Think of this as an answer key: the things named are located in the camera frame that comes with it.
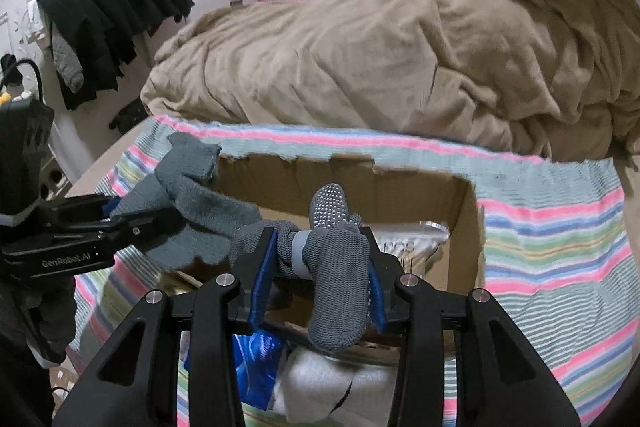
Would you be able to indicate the grey dotted sock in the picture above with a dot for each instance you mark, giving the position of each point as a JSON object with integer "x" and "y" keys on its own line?
{"x": 332, "y": 277}

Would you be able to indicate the person's left hand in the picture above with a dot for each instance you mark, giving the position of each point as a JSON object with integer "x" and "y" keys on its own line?
{"x": 42, "y": 312}

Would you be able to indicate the cardboard box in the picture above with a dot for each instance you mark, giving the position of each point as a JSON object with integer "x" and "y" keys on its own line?
{"x": 415, "y": 202}

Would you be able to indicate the silver foil packet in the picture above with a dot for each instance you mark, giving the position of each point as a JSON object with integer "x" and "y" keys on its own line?
{"x": 415, "y": 242}

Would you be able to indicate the grey hanging sock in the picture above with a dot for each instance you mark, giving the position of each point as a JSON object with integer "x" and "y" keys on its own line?
{"x": 67, "y": 62}

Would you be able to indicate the black glove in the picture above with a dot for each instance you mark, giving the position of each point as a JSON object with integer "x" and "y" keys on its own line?
{"x": 127, "y": 116}

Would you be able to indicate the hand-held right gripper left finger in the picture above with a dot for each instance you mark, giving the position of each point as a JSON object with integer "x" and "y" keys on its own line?
{"x": 263, "y": 279}

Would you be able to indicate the plain grey sock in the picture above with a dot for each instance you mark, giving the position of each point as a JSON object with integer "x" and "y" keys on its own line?
{"x": 200, "y": 207}

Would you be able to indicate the beige blanket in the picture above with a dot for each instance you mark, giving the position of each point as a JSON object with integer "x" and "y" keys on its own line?
{"x": 375, "y": 57}

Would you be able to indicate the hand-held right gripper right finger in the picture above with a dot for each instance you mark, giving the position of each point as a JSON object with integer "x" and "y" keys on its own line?
{"x": 375, "y": 294}

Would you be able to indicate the blue plastic packet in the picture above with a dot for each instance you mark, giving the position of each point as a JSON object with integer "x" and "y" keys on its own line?
{"x": 257, "y": 362}

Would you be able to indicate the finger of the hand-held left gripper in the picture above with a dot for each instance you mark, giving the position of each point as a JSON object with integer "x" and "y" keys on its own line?
{"x": 75, "y": 213}
{"x": 140, "y": 228}

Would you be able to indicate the striped blanket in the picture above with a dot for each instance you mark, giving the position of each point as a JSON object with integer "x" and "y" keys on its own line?
{"x": 550, "y": 257}

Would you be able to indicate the white power strip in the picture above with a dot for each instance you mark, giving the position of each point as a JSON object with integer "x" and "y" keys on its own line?
{"x": 52, "y": 177}

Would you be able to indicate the white cloth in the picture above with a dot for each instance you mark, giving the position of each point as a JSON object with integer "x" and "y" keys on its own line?
{"x": 320, "y": 387}

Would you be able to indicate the black hanging clothes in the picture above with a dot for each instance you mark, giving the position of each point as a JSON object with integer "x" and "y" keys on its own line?
{"x": 105, "y": 12}

